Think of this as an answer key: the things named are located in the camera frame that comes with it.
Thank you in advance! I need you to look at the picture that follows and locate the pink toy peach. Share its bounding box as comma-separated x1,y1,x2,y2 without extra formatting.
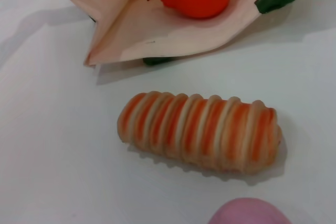
207,197,292,224

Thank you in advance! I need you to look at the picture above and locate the orange striped toy bread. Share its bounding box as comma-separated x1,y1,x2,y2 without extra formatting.
117,90,284,176

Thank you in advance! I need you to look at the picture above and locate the cream handbag with green handles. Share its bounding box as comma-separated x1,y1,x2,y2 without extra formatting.
52,0,304,67

